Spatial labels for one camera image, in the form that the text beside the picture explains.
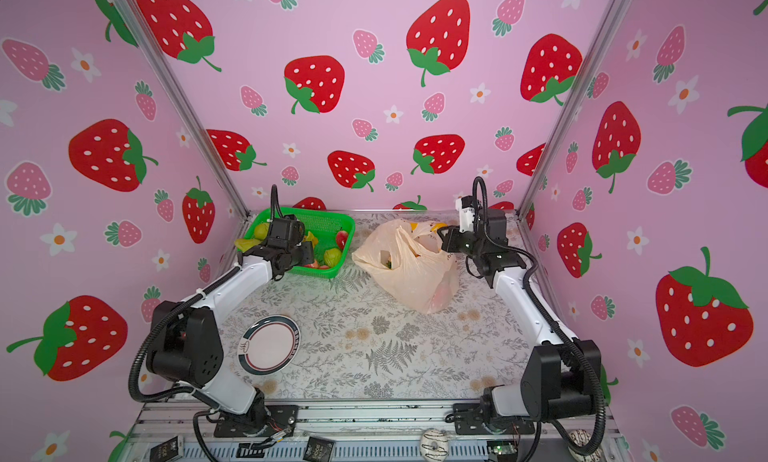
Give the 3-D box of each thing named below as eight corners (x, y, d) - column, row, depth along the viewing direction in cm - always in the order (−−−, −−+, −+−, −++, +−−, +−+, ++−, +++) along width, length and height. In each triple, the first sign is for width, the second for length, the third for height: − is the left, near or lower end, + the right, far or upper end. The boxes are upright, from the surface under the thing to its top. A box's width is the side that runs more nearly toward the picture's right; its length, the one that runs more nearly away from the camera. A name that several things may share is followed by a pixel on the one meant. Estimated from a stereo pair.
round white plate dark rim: (231, 375, 83) (227, 373, 82) (250, 318, 94) (247, 315, 93) (292, 375, 83) (290, 373, 82) (304, 318, 94) (302, 315, 93)
